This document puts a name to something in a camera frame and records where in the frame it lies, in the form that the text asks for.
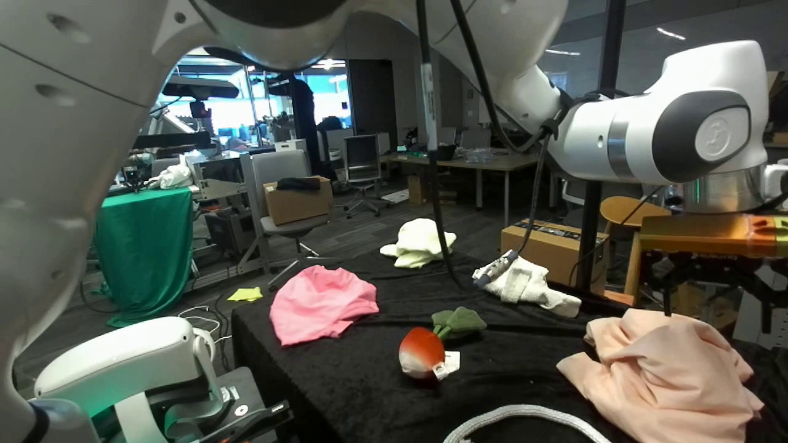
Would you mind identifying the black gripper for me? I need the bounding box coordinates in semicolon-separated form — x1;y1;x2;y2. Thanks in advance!
649;250;788;312

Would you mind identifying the peach cloth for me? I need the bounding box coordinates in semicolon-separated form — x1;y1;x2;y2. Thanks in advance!
554;307;767;443

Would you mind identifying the white towel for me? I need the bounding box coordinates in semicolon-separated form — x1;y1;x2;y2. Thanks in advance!
471;250;583;321

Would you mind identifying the pale yellow-green towel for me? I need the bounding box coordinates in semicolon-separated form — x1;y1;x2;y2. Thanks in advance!
376;216;460;272

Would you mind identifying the pink cloth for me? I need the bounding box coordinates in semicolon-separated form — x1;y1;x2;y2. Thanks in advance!
269;263;381;350

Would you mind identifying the wooden stool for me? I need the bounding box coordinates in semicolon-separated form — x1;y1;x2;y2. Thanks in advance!
599;195;684;310

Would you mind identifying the black vertical pole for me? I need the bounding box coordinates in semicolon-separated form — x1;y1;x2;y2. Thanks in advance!
574;0;630;298

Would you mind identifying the cardboard box with printed tape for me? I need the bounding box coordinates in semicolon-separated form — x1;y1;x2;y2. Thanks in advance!
500;216;610;291

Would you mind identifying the wooden desk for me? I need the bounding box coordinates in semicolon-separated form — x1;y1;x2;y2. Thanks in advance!
385;150;543;230

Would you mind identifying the red plush radish toy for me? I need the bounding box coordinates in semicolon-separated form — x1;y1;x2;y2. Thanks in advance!
397;306;489;385

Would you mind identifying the dark office chair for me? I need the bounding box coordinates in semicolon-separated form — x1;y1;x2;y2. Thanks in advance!
339;133;389;220

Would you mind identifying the black velvet tablecloth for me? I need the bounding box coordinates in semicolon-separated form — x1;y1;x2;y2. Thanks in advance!
229;245;788;443

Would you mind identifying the plain cardboard box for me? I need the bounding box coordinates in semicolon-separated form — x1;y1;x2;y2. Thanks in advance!
260;174;334;230

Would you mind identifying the grey plastic chair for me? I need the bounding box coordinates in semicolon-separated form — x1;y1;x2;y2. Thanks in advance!
242;147;329;273

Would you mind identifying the yellow paper scrap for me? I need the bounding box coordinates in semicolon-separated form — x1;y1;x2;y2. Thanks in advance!
223;283;266;306

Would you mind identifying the green cloth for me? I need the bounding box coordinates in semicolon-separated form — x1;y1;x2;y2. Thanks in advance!
90;184;197;330

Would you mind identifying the orange wrist camera bar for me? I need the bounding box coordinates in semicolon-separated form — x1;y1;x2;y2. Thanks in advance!
637;209;788;258

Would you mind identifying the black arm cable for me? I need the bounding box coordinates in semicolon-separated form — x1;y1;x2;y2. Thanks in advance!
414;0;575;291

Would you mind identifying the white floor cable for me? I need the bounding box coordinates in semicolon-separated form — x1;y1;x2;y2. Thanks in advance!
174;300;242;339

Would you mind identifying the white device with black mount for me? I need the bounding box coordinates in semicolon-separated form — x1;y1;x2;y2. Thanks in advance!
32;315;292;443

